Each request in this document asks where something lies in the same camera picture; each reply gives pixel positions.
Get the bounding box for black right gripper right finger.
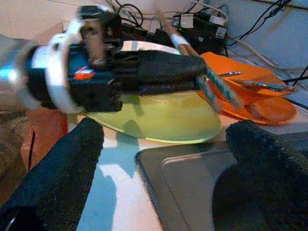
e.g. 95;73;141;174
211;120;308;231

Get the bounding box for white bowl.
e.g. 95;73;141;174
120;40;183;56

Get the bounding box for orange bowl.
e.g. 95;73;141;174
206;72;298;106

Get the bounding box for thin silver utensil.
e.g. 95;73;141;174
218;71;243;78

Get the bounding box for black power strip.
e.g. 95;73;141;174
121;23;174;49

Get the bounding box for gold metal spoon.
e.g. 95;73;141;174
154;3;243;113

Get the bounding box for patterned metal spoon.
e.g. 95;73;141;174
237;80;299;94

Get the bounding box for black labelled power adapter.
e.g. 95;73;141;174
178;12;229;55

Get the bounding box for orange plate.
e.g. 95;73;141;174
196;51;298;126

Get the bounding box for steel kitchen sink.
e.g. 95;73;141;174
134;141;244;231

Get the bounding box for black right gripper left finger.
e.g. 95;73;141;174
0;117;105;231

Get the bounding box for green plate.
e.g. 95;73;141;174
83;91;222;144

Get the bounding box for black wall cable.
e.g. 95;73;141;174
226;0;293;46

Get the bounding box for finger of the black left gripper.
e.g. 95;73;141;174
113;50;208;76
137;72;201;95

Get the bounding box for white cable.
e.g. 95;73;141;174
226;36;308;73

